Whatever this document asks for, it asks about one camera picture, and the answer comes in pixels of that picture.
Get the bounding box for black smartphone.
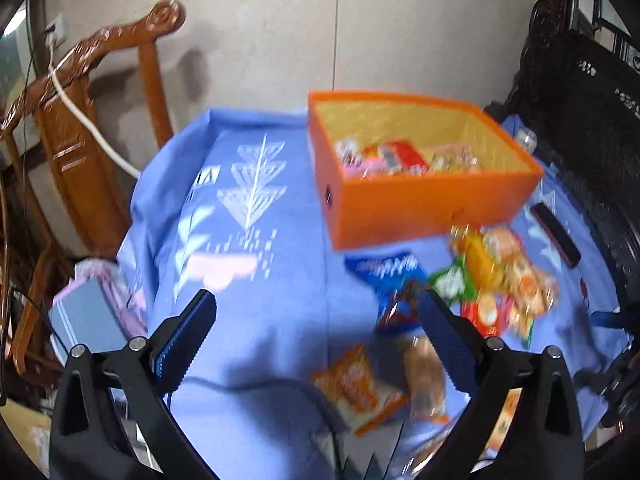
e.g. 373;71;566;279
530;202;583;268

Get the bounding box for pink snack packet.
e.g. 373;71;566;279
345;154;401;179

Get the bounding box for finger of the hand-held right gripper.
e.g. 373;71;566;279
590;305;640;332

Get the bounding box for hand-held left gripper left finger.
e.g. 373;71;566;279
50;289;219;480

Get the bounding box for orange cardboard box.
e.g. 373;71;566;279
306;90;546;252

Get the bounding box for white round pastry packet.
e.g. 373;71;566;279
334;139;366;171

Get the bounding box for carved wooden chair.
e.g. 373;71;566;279
0;0;187;376

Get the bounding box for orange snack packet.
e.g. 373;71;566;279
309;344;411;436

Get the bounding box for green cracker packet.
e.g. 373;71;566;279
430;255;478;307

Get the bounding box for blue and pink box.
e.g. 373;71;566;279
49;258;151;363

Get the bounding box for white wall socket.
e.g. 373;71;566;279
45;16;68;47

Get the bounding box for white power cable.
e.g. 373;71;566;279
46;42;143;181

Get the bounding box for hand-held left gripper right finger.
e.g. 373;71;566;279
416;289;587;480

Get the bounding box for red snack packet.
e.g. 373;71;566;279
362;140;431;177

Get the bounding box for blue snack packet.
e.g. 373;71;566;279
344;252;432;333

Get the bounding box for blue printed cloth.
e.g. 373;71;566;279
116;106;628;480

